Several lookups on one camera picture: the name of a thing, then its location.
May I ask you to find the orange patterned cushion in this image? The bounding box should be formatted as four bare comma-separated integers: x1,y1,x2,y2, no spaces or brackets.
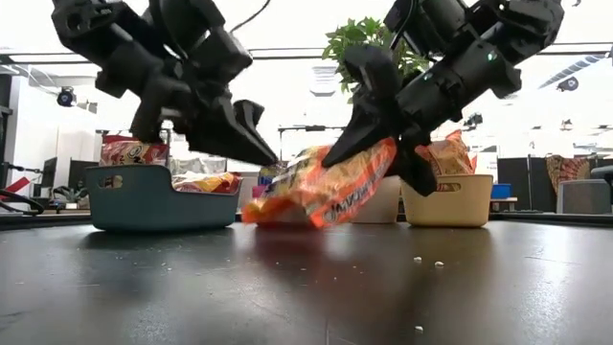
545,153,593,193

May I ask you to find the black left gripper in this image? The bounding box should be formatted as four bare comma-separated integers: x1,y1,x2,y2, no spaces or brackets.
95,0,280,168

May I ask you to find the black partition panel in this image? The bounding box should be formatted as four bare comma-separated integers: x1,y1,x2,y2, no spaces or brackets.
496,156,531,197

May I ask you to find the green plant in white pot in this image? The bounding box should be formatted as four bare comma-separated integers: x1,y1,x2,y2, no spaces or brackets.
321,16,432,225

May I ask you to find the black table mat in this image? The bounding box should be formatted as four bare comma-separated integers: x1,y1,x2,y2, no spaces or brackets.
0,218,613,345

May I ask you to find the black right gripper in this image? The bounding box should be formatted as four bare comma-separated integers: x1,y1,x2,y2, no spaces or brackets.
321,23,524,198

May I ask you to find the orange plastic basket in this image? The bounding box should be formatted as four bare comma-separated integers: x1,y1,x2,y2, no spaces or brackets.
400,172,494,228

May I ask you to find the red Maruchan noodle pack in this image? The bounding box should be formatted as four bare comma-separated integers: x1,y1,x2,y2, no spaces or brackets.
170,171,243,195
99,133,170,168

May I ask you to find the blue-grey plastic basket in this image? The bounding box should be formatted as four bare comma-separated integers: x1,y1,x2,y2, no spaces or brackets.
84,164,242,234

